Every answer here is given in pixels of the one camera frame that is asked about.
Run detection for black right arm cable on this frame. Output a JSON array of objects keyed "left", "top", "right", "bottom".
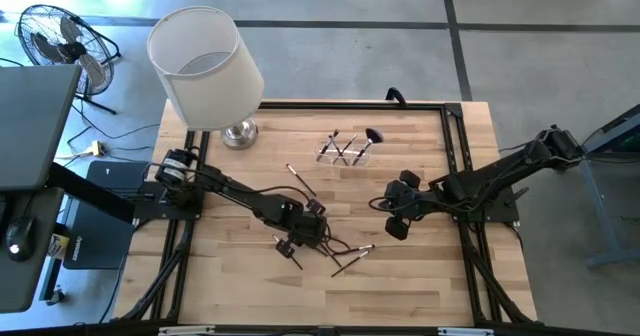
[{"left": 368, "top": 195, "right": 401, "bottom": 216}]

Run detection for yellow black label tag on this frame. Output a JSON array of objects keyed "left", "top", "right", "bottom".
[{"left": 48, "top": 232, "right": 72, "bottom": 262}]

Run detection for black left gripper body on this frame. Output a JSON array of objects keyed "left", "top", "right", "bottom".
[{"left": 292, "top": 213, "right": 330, "bottom": 250}]

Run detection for black Husky case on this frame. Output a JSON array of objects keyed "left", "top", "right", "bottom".
[{"left": 63, "top": 160, "right": 151, "bottom": 271}]

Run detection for black diagonal beam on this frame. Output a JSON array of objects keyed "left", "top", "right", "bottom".
[{"left": 46, "top": 161, "right": 137, "bottom": 225}]

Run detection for black hook handle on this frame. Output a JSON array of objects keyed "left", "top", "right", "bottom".
[{"left": 384, "top": 86, "right": 409, "bottom": 107}]

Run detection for large black powder brush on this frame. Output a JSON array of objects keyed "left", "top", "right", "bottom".
[{"left": 352, "top": 127, "right": 385, "bottom": 167}]

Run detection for black clamp lever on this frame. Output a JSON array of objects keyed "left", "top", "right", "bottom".
[{"left": 503, "top": 185, "right": 530, "bottom": 209}]

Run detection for black floor fan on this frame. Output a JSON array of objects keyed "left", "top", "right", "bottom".
[{"left": 16, "top": 3, "right": 123, "bottom": 116}]

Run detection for white shade silver table lamp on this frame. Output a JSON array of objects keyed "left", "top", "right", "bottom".
[{"left": 146, "top": 4, "right": 265, "bottom": 151}]

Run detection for black aluminium table frame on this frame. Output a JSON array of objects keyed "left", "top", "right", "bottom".
[{"left": 114, "top": 100, "right": 540, "bottom": 336}]

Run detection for dark grey desk surface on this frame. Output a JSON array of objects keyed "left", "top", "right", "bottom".
[{"left": 0, "top": 185, "right": 66, "bottom": 314}]

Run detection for white table edge bracket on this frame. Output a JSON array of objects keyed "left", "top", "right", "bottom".
[
  {"left": 438, "top": 327, "right": 495, "bottom": 336},
  {"left": 158, "top": 324, "right": 216, "bottom": 336}
]

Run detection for grey metal table frame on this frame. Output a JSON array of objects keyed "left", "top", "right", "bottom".
[{"left": 551, "top": 103, "right": 640, "bottom": 271}]

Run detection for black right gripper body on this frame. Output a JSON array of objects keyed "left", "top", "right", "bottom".
[{"left": 382, "top": 180, "right": 439, "bottom": 220}]

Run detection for black eyeliner pencil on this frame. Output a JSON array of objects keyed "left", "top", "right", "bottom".
[{"left": 331, "top": 244, "right": 376, "bottom": 256}]

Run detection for clear acrylic brush holder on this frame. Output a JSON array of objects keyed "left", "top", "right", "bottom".
[{"left": 314, "top": 145, "right": 372, "bottom": 168}]

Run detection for black computer mouse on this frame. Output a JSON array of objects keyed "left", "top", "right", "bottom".
[{"left": 4, "top": 215, "right": 38, "bottom": 264}]

